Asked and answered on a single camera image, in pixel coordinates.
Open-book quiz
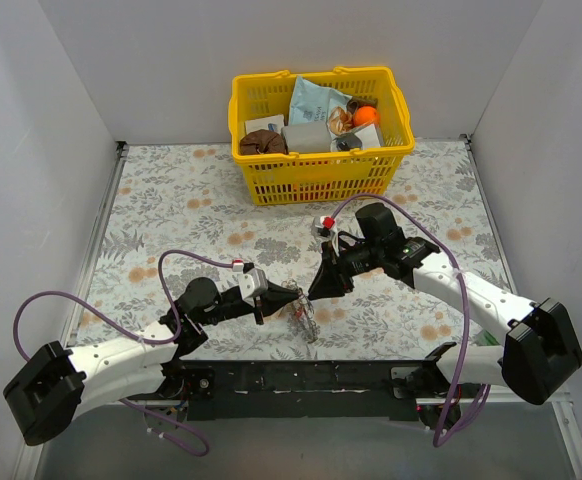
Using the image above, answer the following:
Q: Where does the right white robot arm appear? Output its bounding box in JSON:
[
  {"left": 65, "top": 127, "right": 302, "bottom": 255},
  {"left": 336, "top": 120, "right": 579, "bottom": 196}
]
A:
[{"left": 308, "top": 203, "right": 582, "bottom": 405}]

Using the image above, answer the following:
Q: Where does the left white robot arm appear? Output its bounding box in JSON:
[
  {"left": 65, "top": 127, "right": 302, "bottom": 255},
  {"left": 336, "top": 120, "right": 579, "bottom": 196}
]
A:
[{"left": 3, "top": 276, "right": 300, "bottom": 446}]

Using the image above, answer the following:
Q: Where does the floral patterned table mat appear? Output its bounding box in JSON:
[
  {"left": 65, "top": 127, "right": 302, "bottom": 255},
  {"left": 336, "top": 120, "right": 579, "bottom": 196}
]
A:
[{"left": 72, "top": 140, "right": 510, "bottom": 360}]

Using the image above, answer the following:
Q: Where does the white packet with black item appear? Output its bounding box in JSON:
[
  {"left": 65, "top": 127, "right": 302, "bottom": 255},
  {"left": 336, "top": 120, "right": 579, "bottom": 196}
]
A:
[{"left": 330, "top": 123, "right": 384, "bottom": 152}]

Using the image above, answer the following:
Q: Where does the yellow plastic basket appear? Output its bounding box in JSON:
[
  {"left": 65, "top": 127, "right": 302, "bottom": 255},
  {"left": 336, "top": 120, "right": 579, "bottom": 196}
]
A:
[{"left": 228, "top": 66, "right": 415, "bottom": 205}]

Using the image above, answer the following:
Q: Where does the grey box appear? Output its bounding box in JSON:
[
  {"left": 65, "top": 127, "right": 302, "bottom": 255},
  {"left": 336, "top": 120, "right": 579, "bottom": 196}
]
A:
[{"left": 281, "top": 122, "right": 332, "bottom": 154}]

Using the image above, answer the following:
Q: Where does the clear wrapped pastry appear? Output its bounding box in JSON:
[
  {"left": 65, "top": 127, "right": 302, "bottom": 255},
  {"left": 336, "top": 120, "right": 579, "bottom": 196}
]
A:
[{"left": 327, "top": 106, "right": 354, "bottom": 136}]

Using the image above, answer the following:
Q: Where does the orange fruit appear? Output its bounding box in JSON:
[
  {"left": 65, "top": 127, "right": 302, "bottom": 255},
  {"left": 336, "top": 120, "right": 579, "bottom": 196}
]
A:
[{"left": 352, "top": 105, "right": 380, "bottom": 127}]

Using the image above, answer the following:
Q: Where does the green blue box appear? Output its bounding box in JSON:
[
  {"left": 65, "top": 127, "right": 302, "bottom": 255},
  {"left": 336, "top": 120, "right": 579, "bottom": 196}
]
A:
[{"left": 473, "top": 330, "right": 499, "bottom": 346}]

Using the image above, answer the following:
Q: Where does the light blue snack bag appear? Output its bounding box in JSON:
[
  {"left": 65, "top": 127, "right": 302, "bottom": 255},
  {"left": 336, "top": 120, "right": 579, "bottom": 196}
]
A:
[{"left": 288, "top": 76, "right": 351, "bottom": 125}]

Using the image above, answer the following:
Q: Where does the white box in basket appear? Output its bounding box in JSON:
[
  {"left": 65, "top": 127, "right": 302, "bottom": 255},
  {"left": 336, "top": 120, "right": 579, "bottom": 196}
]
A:
[{"left": 245, "top": 114, "right": 285, "bottom": 135}]

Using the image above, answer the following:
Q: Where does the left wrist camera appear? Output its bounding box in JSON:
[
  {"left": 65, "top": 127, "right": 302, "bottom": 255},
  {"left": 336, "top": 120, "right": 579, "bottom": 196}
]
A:
[{"left": 238, "top": 267, "right": 268, "bottom": 306}]

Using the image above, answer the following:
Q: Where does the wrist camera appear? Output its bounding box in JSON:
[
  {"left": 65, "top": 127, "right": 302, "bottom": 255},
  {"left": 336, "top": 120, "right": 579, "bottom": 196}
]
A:
[
  {"left": 311, "top": 216, "right": 338, "bottom": 251},
  {"left": 238, "top": 267, "right": 268, "bottom": 306}
]

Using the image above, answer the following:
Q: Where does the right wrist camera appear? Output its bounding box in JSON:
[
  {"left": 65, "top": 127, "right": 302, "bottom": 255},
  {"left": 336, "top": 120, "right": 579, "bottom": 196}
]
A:
[{"left": 311, "top": 216, "right": 338, "bottom": 251}]

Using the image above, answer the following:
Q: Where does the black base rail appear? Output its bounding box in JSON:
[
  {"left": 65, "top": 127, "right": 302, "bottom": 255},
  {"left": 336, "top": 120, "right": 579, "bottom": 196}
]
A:
[{"left": 133, "top": 360, "right": 448, "bottom": 421}]

